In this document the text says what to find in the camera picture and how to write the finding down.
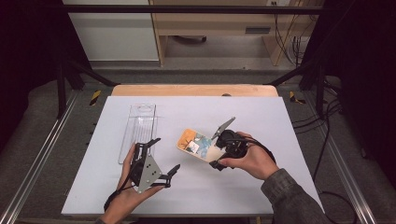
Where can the clear plastic tray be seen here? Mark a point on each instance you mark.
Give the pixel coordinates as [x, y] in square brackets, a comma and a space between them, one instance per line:
[140, 124]

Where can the wooden desk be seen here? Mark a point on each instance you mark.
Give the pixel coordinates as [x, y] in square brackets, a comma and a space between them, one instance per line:
[218, 23]

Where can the black horizontal frame bar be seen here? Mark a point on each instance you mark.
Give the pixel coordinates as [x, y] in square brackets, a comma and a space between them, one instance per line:
[186, 9]

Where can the white cabinet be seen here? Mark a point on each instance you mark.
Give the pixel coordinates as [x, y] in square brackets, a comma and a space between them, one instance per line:
[115, 37]

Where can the black curtain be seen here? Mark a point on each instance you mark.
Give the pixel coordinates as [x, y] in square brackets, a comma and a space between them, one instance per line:
[28, 62]
[364, 77]

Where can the black frame strut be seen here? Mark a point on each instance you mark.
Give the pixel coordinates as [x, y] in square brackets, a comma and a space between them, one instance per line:
[90, 74]
[292, 73]

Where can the wooden table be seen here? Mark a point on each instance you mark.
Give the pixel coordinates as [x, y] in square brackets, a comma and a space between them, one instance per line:
[186, 90]

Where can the white table board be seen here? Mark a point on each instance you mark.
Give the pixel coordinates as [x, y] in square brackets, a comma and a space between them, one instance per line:
[218, 193]

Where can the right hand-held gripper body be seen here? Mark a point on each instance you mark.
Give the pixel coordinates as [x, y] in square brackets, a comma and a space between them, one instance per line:
[233, 144]

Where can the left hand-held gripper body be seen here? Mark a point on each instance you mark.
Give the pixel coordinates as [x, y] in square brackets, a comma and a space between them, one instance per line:
[149, 172]

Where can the yellow black tape marker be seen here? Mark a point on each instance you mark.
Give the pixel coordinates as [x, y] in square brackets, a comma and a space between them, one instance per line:
[95, 97]
[295, 98]

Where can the person's left hand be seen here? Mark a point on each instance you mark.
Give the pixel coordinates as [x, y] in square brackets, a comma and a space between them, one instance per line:
[127, 202]

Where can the person's right hand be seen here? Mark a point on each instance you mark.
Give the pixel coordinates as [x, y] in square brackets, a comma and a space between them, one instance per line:
[255, 161]

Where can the aluminium rail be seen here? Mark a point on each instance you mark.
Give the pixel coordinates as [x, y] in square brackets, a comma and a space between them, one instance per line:
[40, 155]
[342, 165]

